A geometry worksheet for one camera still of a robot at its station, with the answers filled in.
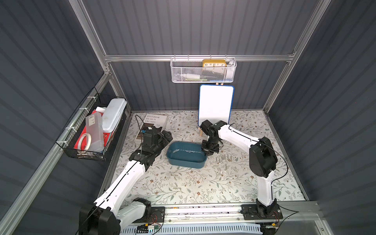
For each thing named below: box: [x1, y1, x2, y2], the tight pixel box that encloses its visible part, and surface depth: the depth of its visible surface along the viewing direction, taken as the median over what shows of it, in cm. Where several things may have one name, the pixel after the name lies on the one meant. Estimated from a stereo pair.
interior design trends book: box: [136, 113, 168, 140], surface depth 111 cm
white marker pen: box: [180, 73, 201, 80], surface depth 93 cm
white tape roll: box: [77, 132, 92, 151], surface depth 65 cm
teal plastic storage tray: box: [166, 141, 208, 169], surface depth 94 cm
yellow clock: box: [202, 59, 227, 68], surface depth 90 cm
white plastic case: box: [101, 97, 128, 133], surface depth 75 cm
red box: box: [102, 131, 114, 147], surface depth 71 cm
